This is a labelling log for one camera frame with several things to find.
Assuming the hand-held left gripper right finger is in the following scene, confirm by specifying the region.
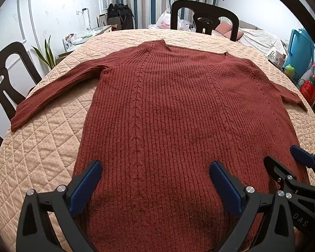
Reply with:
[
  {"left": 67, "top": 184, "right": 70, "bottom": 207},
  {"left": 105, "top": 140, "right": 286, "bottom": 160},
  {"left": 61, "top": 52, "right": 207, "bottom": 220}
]
[{"left": 209, "top": 161, "right": 296, "bottom": 252}]

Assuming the small black bag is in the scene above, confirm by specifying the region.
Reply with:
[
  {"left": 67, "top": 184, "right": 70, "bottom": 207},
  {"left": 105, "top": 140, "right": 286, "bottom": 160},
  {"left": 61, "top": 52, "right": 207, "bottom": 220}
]
[{"left": 107, "top": 3, "right": 118, "bottom": 19}]

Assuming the plain white plastic bag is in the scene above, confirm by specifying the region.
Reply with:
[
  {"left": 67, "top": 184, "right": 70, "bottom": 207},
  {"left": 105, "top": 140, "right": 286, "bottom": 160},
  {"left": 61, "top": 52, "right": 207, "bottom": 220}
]
[{"left": 177, "top": 16, "right": 197, "bottom": 30}]

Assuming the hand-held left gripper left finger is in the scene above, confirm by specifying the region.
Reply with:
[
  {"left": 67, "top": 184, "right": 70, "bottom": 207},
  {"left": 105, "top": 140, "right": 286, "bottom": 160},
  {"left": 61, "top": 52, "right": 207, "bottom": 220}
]
[{"left": 16, "top": 160, "right": 105, "bottom": 252}]

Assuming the peach quilted table cover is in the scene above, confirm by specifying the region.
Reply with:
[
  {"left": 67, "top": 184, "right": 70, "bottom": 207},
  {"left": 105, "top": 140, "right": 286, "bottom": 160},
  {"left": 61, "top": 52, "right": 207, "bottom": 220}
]
[{"left": 0, "top": 28, "right": 315, "bottom": 252}]

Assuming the white patterned bedspread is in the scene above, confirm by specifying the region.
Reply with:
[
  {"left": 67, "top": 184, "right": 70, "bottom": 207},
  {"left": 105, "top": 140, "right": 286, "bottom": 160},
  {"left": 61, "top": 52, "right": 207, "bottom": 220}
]
[{"left": 213, "top": 17, "right": 288, "bottom": 55}]

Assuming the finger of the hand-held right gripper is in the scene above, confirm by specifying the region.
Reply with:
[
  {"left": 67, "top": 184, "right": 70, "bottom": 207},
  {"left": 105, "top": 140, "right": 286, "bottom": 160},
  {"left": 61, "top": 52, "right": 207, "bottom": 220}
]
[
  {"left": 289, "top": 145, "right": 315, "bottom": 189},
  {"left": 263, "top": 156, "right": 315, "bottom": 197}
]

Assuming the red gift bag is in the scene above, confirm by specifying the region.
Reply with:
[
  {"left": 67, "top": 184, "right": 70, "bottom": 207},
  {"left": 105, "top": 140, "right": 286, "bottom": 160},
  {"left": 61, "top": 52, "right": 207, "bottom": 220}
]
[{"left": 299, "top": 80, "right": 315, "bottom": 105}]

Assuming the pink pillow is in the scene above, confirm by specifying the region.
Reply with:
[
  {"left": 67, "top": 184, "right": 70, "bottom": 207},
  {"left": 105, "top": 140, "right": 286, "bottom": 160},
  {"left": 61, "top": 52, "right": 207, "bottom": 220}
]
[
  {"left": 215, "top": 22, "right": 236, "bottom": 35},
  {"left": 226, "top": 30, "right": 244, "bottom": 39}
]

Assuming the black backpack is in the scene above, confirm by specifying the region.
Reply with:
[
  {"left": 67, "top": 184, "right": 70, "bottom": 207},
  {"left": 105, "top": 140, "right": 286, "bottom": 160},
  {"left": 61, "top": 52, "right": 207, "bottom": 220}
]
[{"left": 117, "top": 4, "right": 135, "bottom": 30}]

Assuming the white side desk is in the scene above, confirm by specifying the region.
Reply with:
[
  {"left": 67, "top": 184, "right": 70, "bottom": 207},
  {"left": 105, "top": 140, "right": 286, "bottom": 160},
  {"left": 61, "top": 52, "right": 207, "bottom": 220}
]
[{"left": 56, "top": 25, "right": 113, "bottom": 58}]

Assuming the dark wooden chair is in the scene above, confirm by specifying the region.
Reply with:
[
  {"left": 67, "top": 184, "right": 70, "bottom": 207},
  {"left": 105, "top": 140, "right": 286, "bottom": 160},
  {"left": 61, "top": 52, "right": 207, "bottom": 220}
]
[
  {"left": 0, "top": 41, "right": 42, "bottom": 147},
  {"left": 171, "top": 0, "right": 239, "bottom": 42}
]

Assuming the green potted plant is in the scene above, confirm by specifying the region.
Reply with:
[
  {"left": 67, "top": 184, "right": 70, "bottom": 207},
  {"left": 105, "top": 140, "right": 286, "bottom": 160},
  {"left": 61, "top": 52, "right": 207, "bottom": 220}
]
[{"left": 31, "top": 35, "right": 58, "bottom": 70}]

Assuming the blue plastic jug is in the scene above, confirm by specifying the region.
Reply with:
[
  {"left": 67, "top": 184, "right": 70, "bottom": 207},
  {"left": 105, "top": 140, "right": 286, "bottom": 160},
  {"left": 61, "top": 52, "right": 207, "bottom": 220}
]
[{"left": 287, "top": 28, "right": 315, "bottom": 78}]

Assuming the rust red knit sweater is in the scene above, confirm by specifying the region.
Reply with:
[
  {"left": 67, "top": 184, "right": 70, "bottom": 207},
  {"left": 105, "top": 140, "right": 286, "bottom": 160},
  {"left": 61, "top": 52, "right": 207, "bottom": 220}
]
[{"left": 10, "top": 39, "right": 310, "bottom": 252}]

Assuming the white red printed plastic bag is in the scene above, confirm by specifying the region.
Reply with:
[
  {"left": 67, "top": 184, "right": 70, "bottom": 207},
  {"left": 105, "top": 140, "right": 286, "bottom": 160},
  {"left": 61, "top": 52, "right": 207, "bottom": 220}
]
[{"left": 148, "top": 7, "right": 172, "bottom": 30}]

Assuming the white charger cable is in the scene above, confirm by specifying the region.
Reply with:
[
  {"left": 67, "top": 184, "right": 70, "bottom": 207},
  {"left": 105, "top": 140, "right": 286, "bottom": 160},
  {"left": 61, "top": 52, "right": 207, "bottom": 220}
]
[{"left": 77, "top": 8, "right": 93, "bottom": 30}]

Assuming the green frog toy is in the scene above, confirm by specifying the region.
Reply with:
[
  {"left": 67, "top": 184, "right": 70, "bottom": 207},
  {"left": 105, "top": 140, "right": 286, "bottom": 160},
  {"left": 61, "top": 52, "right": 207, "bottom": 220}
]
[{"left": 283, "top": 64, "right": 296, "bottom": 78}]

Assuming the blue striped curtain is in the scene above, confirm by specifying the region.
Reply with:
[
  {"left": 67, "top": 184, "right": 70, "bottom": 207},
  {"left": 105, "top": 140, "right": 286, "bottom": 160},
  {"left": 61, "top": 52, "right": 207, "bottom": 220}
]
[{"left": 131, "top": 0, "right": 221, "bottom": 29}]

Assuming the brown cardboard box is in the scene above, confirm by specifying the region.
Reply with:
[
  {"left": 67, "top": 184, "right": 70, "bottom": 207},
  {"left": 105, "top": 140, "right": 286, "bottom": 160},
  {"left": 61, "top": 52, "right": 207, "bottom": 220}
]
[{"left": 108, "top": 17, "right": 122, "bottom": 30}]

